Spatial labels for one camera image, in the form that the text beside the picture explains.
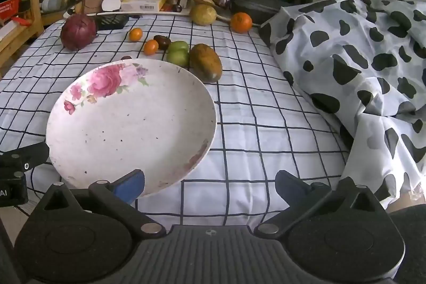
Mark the cow print blanket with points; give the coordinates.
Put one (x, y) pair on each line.
(359, 64)

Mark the yellow mango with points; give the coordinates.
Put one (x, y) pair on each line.
(203, 15)

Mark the white jar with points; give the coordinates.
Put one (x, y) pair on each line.
(110, 4)

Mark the black tray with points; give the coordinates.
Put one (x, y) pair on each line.
(111, 22)

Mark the yellow box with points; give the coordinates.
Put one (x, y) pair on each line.
(143, 1)

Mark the dark brown round fruit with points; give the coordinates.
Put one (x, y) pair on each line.
(162, 41)

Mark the black wheel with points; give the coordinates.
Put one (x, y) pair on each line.
(177, 8)

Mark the brown-green mango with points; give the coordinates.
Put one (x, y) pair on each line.
(206, 63)

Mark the white floral plate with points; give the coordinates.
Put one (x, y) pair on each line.
(133, 124)

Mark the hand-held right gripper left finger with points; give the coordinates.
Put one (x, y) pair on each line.
(129, 187)

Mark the large orange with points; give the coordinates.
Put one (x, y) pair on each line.
(241, 22)

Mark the white checkered bedsheet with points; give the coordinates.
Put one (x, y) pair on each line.
(259, 124)

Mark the small orange tangerine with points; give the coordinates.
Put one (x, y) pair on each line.
(150, 47)
(135, 34)

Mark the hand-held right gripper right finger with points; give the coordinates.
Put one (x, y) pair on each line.
(290, 187)

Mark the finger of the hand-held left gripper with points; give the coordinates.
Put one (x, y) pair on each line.
(31, 154)

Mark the red onion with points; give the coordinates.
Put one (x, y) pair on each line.
(78, 32)

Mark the black zip case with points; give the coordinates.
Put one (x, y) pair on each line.
(256, 6)

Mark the green tomato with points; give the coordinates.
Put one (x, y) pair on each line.
(179, 46)

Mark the red box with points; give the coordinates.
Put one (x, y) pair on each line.
(9, 8)

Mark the green fruit pair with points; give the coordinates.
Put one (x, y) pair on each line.
(177, 58)

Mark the white bottle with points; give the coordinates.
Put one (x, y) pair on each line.
(55, 2)

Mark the white board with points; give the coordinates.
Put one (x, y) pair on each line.
(149, 14)

